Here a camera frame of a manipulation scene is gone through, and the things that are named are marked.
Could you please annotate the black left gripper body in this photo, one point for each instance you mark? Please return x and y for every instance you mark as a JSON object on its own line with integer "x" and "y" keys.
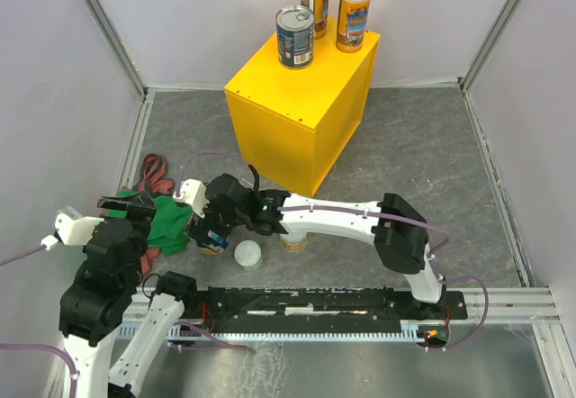
{"x": 142, "y": 229}

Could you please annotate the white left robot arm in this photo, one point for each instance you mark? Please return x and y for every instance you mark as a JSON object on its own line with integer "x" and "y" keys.
{"x": 92, "y": 308}

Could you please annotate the light blue cable duct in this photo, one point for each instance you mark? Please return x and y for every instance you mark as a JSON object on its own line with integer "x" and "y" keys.
{"x": 407, "y": 334}

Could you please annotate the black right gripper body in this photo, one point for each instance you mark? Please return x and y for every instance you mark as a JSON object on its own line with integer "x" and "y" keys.
{"x": 215, "y": 220}

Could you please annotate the blue tin can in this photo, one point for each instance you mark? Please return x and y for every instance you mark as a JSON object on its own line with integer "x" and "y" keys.
{"x": 213, "y": 244}

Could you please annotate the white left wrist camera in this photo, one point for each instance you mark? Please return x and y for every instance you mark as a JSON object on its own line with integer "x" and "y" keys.
{"x": 71, "y": 229}

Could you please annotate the blue yellow can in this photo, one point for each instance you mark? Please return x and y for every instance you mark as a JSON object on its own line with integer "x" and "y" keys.
{"x": 351, "y": 24}

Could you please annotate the yellow wooden cabinet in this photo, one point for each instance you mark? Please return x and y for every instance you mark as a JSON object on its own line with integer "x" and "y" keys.
{"x": 292, "y": 124}

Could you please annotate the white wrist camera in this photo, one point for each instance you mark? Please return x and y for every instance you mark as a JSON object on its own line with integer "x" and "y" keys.
{"x": 71, "y": 229}
{"x": 193, "y": 193}

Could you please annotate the blue soup can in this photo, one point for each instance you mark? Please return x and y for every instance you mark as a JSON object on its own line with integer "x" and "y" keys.
{"x": 295, "y": 36}

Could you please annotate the yellow can white lid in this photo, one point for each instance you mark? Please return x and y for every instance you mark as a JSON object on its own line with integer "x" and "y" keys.
{"x": 293, "y": 244}

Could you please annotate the green cloth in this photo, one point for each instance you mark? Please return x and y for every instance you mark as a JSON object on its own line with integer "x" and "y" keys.
{"x": 166, "y": 230}

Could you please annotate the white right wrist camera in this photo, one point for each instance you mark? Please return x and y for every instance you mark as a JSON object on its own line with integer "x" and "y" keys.
{"x": 193, "y": 193}

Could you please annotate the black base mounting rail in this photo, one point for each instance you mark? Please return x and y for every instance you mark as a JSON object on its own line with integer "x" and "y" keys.
{"x": 316, "y": 310}

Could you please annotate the small jar white lid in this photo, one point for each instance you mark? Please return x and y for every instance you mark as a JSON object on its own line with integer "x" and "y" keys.
{"x": 248, "y": 255}

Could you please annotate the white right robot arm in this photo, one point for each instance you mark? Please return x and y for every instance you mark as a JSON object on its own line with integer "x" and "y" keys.
{"x": 392, "y": 226}

